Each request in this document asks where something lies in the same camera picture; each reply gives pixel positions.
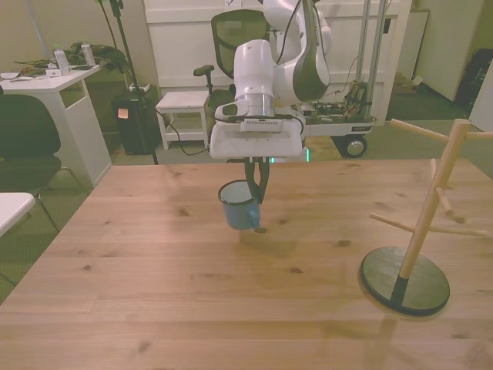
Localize black box case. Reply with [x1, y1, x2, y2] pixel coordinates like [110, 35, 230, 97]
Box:
[111, 84, 163, 157]

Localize blue enamel mug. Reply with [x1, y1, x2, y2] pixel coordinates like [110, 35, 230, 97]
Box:
[217, 180, 263, 232]

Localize white flat panel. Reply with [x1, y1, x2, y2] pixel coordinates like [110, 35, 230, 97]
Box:
[407, 9, 475, 103]

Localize clear plastic bottle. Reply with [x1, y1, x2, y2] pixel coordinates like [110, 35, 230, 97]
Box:
[52, 43, 72, 77]
[79, 38, 96, 67]

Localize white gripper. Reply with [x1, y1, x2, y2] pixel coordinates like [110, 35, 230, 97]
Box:
[210, 119, 304, 205]

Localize white desk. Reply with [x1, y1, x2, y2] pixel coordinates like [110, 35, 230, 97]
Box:
[0, 63, 113, 189]

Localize black power cable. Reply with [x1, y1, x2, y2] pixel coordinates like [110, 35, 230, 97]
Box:
[156, 106, 211, 157]

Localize wheeled cart with metal posts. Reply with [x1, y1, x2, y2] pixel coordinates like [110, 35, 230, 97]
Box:
[290, 0, 391, 160]

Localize black plastic chair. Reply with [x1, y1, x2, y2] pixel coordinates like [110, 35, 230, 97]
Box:
[0, 86, 93, 234]

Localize white wooden stool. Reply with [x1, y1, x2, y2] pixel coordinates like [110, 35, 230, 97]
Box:
[156, 91, 212, 151]

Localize black tripod stand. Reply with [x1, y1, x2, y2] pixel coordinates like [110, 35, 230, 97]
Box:
[94, 0, 161, 166]

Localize wooden mug tree black base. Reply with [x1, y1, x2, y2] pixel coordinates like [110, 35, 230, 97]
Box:
[358, 118, 493, 318]

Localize black mesh office chair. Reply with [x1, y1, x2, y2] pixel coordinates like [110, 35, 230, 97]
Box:
[192, 9, 275, 129]

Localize cardboard box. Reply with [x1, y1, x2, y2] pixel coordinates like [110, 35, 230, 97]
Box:
[392, 72, 424, 95]

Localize camouflage cloth bag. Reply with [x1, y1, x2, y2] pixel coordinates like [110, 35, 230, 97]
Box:
[63, 41, 128, 72]

